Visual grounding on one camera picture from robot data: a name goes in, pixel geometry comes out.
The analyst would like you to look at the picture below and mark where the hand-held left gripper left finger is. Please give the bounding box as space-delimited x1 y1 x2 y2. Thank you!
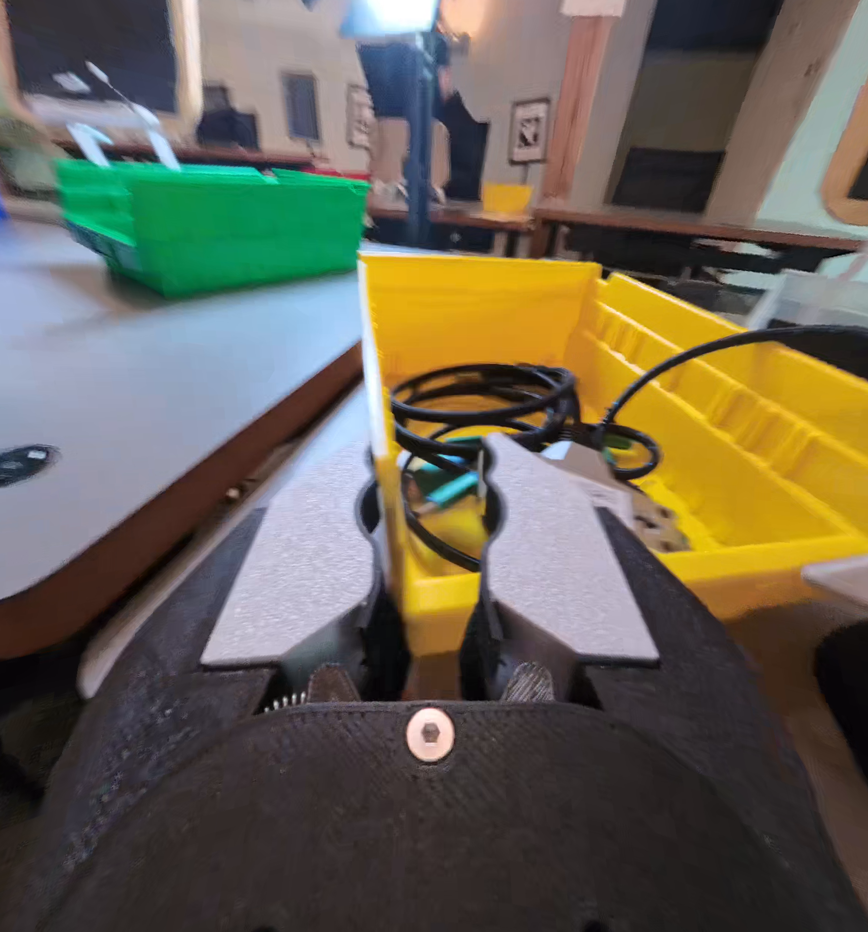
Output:
200 436 406 674

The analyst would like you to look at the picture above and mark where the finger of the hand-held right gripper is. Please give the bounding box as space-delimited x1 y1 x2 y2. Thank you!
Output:
802 551 868 620

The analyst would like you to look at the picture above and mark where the green plastic bin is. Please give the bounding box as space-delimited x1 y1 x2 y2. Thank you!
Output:
53 159 370 298

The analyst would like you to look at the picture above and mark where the light panel on stand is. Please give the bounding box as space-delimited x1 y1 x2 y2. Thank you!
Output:
339 0 442 244

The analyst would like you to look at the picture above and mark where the wooden office table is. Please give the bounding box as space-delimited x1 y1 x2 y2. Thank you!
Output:
532 202 868 277

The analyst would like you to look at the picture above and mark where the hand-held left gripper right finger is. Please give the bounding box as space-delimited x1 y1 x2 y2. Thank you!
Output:
463 433 661 674

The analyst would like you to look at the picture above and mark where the black round table outlet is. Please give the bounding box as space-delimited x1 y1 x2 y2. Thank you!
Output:
0 442 60 491

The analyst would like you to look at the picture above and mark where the yellow plastic bin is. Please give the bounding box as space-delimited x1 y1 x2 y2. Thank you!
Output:
358 250 868 660

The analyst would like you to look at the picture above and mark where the small yellow bin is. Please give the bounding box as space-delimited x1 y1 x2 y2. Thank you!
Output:
479 181 534 216

